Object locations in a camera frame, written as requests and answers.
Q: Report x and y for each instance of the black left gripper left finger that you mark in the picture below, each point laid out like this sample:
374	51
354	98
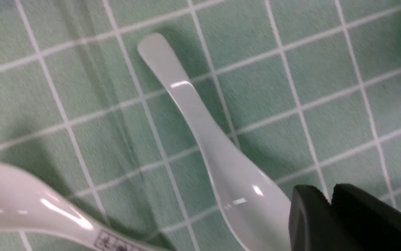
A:
314	226

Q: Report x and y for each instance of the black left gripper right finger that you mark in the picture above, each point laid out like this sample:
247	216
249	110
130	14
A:
374	224

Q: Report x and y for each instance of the plain white ceramic spoon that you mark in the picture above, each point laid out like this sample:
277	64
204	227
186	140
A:
254	208

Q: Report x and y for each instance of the white spoon with characters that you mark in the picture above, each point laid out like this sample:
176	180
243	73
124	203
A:
30	205

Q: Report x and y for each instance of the green checkered tablecloth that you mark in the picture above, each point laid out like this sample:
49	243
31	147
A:
309	90

